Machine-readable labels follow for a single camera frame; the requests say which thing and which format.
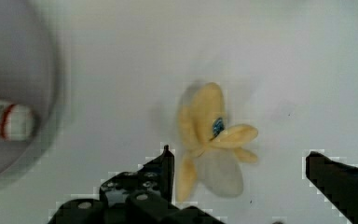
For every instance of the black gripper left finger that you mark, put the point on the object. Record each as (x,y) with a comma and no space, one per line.
(140,197)

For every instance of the grey round plate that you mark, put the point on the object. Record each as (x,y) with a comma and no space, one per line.
(29,75)

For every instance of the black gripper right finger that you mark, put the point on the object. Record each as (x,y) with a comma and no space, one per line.
(337,181)

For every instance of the red ketchup bottle toy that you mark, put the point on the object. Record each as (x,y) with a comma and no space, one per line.
(17,121)

